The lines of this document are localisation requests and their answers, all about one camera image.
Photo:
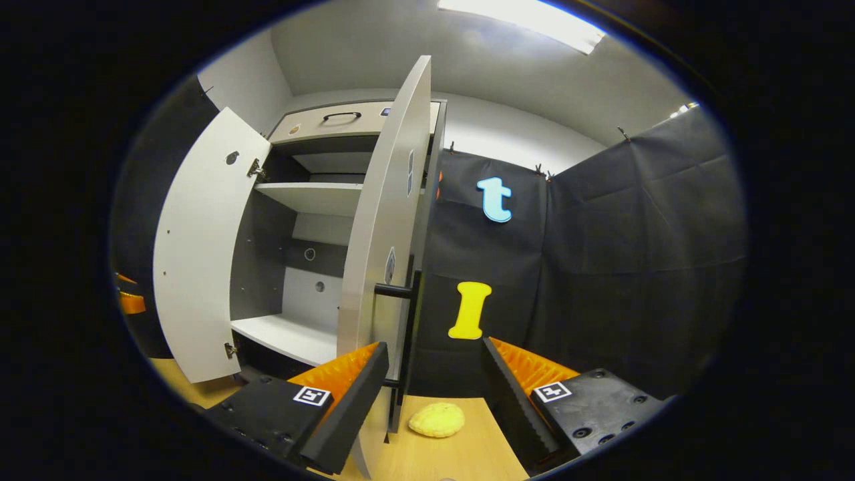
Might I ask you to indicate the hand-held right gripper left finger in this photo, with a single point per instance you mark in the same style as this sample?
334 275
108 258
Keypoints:
354 407

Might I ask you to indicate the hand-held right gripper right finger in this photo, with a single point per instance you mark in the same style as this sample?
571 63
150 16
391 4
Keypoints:
514 414

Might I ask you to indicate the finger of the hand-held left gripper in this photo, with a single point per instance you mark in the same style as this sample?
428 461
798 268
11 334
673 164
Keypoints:
132 304
125 278

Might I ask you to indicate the grey cabinet door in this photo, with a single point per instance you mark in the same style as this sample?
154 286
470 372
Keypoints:
200 254
384 200

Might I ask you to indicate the grey cabinet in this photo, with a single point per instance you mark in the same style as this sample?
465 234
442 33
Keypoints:
314 294

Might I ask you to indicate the metal door hinge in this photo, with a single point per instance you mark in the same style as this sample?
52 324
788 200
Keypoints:
230 350
256 168

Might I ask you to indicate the white cabinet shelf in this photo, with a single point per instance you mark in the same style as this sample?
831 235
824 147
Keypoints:
314 197

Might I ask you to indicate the grey cabinet drawer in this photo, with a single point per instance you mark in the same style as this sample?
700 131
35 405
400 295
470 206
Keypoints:
314 127

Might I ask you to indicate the yellow bread toy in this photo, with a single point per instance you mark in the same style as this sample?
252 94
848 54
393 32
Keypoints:
436 419

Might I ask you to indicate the small ceiling light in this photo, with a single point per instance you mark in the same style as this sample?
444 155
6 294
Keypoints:
685 108

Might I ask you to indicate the long ceiling light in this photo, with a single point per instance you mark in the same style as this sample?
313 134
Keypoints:
528 23

